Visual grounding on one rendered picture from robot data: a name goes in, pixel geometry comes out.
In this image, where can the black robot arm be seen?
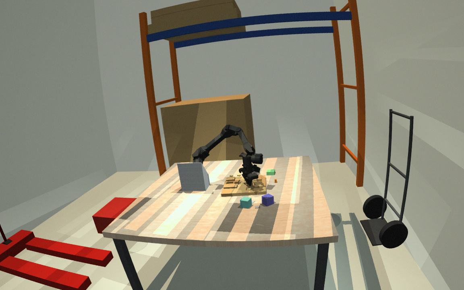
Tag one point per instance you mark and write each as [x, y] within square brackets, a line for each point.
[229, 130]

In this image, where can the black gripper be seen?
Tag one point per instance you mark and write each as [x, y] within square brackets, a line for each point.
[247, 173]

